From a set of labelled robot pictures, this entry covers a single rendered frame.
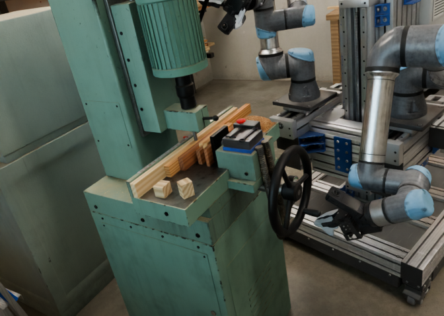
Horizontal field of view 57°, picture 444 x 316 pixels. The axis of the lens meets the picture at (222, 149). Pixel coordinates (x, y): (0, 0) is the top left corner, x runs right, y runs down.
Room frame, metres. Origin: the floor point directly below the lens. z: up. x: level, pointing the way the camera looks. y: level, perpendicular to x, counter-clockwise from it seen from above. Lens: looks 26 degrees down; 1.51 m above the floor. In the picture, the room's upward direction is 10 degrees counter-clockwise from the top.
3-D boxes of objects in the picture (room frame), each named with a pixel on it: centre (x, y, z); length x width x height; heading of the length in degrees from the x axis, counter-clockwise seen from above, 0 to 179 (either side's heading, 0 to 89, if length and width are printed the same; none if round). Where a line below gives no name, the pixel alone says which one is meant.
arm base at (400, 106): (1.47, -0.75, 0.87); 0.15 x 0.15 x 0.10
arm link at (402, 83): (1.47, -0.76, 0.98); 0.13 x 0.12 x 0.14; 52
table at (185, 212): (1.21, 0.00, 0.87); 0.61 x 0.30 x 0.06; 143
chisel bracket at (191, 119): (1.29, 0.10, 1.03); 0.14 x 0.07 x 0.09; 53
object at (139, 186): (1.29, 0.10, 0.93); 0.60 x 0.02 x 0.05; 143
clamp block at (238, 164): (1.16, -0.07, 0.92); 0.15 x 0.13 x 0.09; 143
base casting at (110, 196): (1.35, 0.18, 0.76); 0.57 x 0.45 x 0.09; 53
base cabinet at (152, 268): (1.35, 0.18, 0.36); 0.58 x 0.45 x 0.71; 53
